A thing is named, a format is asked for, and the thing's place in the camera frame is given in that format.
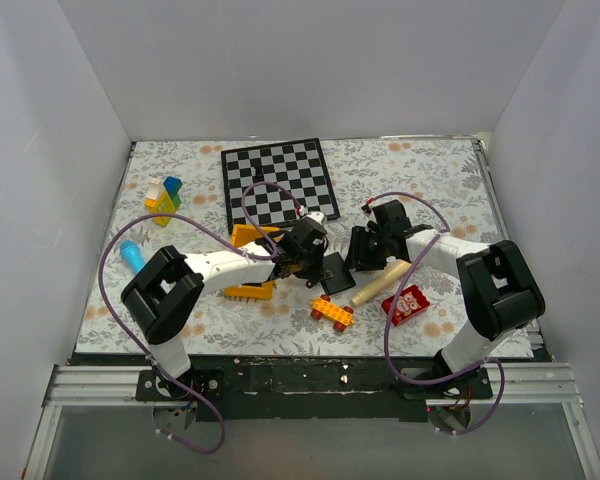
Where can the black leather card holder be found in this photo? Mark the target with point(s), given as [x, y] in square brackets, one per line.
[336, 277]

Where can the floral table mat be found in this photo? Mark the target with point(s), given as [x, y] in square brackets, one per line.
[436, 180]

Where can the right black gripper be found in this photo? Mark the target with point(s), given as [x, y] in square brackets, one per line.
[357, 256]

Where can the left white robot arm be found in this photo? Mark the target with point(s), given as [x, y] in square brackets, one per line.
[161, 297]

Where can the black white chessboard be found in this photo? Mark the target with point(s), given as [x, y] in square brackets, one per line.
[264, 181]

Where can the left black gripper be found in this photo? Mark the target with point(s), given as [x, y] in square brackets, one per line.
[320, 252]

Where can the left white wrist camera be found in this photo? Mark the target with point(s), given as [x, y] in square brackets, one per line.
[317, 216]

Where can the colourful stacked toy blocks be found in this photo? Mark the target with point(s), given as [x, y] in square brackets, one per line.
[163, 195]

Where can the aluminium frame rail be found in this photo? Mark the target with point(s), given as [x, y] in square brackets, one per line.
[90, 416]

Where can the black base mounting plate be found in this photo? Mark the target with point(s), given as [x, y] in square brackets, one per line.
[251, 388]

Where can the cream toy microphone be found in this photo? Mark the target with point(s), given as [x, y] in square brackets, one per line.
[391, 274]

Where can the yellow plastic bin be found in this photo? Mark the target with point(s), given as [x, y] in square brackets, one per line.
[248, 289]

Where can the red owl toy block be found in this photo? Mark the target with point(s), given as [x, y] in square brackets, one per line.
[411, 302]

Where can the blue toy microphone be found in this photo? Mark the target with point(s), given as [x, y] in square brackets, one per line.
[131, 254]

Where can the orange toy car block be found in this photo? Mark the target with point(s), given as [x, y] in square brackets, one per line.
[323, 308]

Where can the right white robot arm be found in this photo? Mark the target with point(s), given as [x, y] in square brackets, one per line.
[499, 291]

